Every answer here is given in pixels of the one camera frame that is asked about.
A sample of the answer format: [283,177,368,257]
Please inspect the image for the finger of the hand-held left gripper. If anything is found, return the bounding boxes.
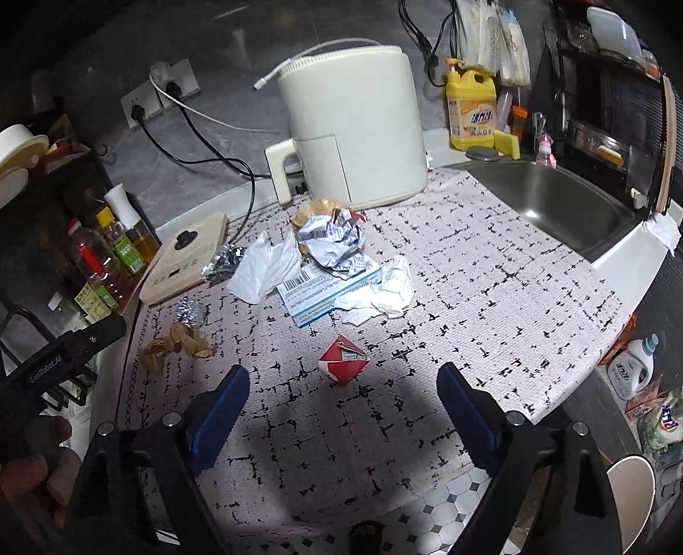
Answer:
[63,316,129,354]

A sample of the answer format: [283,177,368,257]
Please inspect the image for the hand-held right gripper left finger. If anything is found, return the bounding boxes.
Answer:
[67,364,251,555]

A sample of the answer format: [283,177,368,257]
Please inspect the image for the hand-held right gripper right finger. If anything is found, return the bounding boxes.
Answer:
[436,362,625,555]

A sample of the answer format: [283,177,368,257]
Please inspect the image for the red white carton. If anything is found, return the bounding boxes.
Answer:
[318,334,370,385]

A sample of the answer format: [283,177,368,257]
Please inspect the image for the beige trash bin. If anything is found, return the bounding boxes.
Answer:
[607,453,657,555]

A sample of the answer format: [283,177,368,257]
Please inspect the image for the person's left hand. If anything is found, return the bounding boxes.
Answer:
[0,415,74,516]

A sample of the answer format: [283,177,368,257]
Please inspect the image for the red label oil bottle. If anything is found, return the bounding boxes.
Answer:
[67,219,131,310]

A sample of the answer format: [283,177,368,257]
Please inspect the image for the brown crumpled wrapper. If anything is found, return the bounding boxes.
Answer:
[140,321,214,374]

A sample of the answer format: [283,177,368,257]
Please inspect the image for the green label oil bottle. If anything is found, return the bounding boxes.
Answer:
[96,207,147,275]

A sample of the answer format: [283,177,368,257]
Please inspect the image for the small silver foil piece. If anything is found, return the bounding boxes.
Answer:
[175,299,206,326]

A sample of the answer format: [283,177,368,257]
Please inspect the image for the beige kitchen scale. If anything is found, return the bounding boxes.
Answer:
[140,212,230,306]

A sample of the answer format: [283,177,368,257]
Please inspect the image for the white top oil sprayer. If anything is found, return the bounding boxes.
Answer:
[105,183,161,262]

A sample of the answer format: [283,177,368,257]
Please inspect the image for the crumpled foil wrapper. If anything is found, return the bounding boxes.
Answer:
[201,242,249,283]

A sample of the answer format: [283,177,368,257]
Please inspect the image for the white tissue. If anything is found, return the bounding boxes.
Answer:
[333,255,416,325]
[228,231,302,305]

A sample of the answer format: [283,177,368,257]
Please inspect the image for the person's sandalled foot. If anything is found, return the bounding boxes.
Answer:
[349,520,385,555]

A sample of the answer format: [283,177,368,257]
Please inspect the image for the blue white medicine box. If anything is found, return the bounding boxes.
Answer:
[276,261,382,327]

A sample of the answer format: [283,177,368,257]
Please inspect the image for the white laundry detergent bottle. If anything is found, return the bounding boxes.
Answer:
[608,334,661,401]

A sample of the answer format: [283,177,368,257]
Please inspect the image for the pink packet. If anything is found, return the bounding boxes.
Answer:
[624,384,663,425]

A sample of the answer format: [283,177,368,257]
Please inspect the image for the green plastic bag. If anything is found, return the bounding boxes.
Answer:
[637,389,683,465]

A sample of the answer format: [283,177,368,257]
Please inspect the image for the white round lid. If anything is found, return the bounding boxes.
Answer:
[0,124,49,209]

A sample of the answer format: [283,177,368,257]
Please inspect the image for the crumpled printed paper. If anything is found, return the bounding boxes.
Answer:
[296,208,369,278]

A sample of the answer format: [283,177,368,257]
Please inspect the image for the steel sink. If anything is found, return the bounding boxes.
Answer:
[448,160,638,262]

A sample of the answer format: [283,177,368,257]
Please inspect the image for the white cloth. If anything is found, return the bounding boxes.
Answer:
[643,213,681,251]

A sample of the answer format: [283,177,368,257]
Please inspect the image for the yellow sponge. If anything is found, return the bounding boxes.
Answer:
[493,129,522,160]

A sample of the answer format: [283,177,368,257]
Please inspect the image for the small pink bottle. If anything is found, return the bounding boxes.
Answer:
[534,112,558,169]

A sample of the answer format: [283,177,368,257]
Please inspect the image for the yellow dish soap bottle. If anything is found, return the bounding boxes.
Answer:
[445,58,499,151]

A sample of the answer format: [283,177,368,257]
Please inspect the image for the cream air fryer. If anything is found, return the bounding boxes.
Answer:
[277,45,429,208]

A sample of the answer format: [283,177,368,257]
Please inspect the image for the black dish rack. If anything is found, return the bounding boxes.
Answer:
[555,0,668,209]

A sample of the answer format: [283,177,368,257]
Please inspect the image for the hanging clear plastic bags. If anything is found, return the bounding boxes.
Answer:
[456,0,531,89]

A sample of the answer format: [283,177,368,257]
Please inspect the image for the white plastic container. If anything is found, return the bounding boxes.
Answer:
[587,5,644,62]

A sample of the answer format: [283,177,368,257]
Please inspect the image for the black power cable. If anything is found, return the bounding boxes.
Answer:
[166,82,274,179]
[131,107,258,243]

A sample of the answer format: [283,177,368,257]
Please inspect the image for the grey wall socket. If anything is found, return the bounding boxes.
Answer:
[122,85,161,129]
[149,58,201,102]

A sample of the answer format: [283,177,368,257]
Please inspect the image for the thin white cable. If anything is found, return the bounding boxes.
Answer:
[149,72,292,133]

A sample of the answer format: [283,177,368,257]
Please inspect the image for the white braided cable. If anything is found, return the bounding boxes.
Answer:
[253,38,377,91]

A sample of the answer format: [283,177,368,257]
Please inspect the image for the light wooden post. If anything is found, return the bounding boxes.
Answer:
[654,75,674,214]

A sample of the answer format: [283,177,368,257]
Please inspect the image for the black hanging cables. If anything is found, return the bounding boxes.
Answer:
[400,0,465,86]

